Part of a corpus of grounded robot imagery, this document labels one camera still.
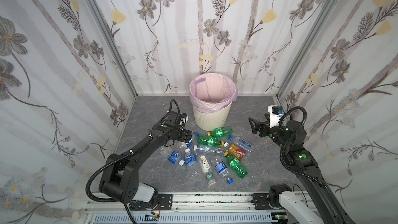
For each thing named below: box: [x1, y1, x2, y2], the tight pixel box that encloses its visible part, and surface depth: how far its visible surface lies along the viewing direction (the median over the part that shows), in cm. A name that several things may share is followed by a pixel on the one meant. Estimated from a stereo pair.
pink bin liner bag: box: [189, 72, 238, 114], surface depth 95 cm
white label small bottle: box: [196, 152, 211, 174], surface depth 84 cm
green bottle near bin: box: [207, 127, 234, 139], surface depth 97 cm
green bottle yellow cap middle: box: [197, 135, 225, 147], surface depth 92 cm
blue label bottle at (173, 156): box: [160, 146, 186, 167], surface depth 85 cm
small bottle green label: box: [205, 173, 217, 187], surface depth 80 cm
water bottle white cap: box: [183, 148, 199, 177], surface depth 84 cm
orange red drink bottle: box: [228, 144, 248, 162], surface depth 88 cm
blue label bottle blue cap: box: [210, 157, 234, 185], surface depth 82 cm
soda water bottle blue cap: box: [228, 135, 254, 153], surface depth 91 cm
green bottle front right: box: [223, 151, 250, 179], surface depth 83 cm
